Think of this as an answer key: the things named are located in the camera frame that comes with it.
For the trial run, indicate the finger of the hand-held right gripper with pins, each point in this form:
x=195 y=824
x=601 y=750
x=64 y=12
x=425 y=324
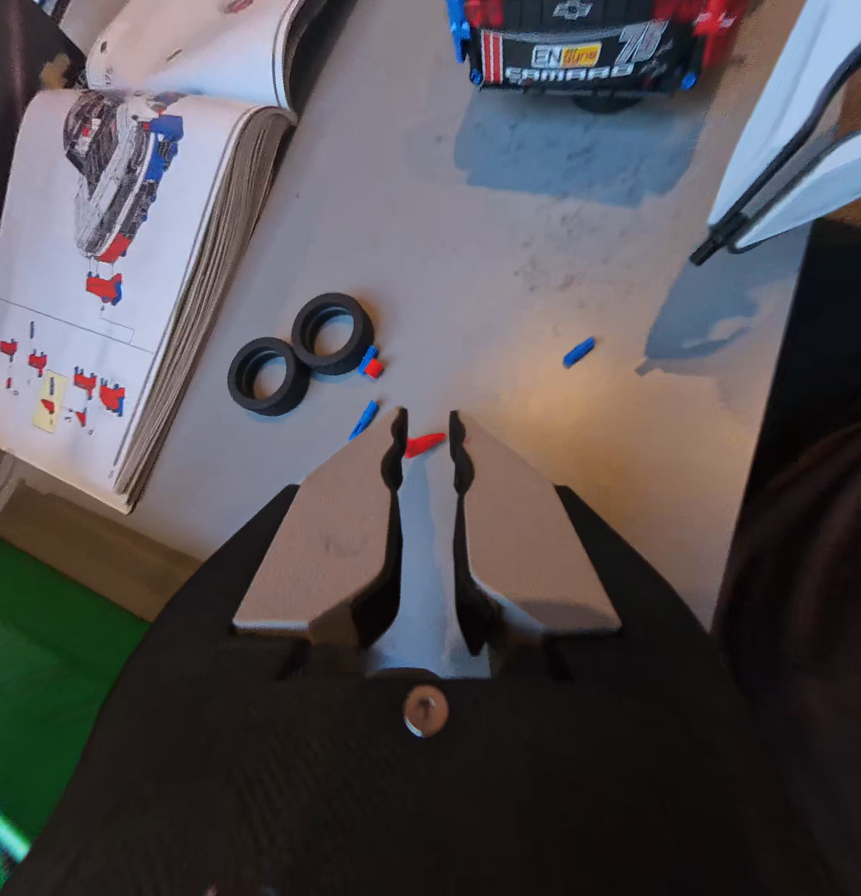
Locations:
x=816 y=189
x=788 y=91

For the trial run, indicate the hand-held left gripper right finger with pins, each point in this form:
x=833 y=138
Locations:
x=535 y=553

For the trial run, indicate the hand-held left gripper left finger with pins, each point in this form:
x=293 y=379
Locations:
x=332 y=553

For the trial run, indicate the red cone piece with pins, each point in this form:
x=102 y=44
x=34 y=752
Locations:
x=423 y=445

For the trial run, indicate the small red bush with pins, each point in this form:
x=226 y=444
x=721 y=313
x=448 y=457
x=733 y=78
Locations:
x=376 y=369

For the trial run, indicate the blue connector pin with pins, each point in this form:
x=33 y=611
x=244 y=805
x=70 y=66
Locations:
x=579 y=352
x=364 y=420
x=367 y=355

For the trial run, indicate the green plastic bin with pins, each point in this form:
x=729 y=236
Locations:
x=38 y=665

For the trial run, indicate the grey desk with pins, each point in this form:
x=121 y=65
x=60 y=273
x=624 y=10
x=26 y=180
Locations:
x=472 y=280

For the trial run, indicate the person's black pants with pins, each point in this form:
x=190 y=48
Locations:
x=823 y=336

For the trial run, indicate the black rubber toy tire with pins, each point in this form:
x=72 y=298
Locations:
x=241 y=392
x=364 y=336

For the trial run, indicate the toy brick race car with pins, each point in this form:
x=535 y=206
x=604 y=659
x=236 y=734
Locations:
x=577 y=49

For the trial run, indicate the person's brown sweater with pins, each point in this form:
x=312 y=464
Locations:
x=809 y=630

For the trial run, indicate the open instruction booklet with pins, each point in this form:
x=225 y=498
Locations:
x=87 y=245

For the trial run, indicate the toy car box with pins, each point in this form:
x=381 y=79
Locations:
x=10 y=105

